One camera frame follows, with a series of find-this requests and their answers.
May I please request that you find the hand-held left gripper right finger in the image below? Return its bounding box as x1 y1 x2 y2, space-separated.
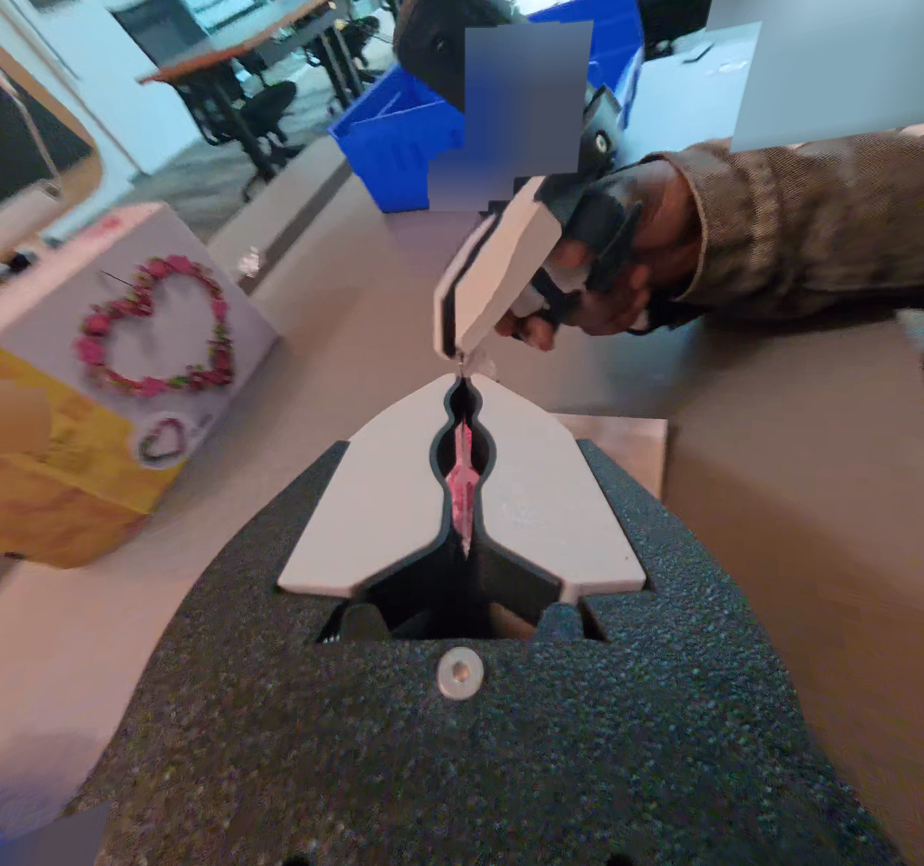
465 375 647 605

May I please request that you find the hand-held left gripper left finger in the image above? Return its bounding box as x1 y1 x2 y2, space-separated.
276 375 463 600

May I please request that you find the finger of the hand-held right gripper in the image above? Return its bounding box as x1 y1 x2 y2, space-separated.
432 212 511 362
452 175 564 356

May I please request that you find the blue plastic bin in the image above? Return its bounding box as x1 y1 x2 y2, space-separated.
327 0 645 215

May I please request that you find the person's right hand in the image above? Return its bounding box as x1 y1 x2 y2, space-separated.
494 157 707 352

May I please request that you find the wooden top office desk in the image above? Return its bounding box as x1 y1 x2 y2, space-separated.
137 0 414 192

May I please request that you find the yellow cardboard box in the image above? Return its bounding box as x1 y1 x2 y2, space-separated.
0 202 280 569

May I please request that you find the black board wooden easel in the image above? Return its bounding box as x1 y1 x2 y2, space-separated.
0 46 103 232

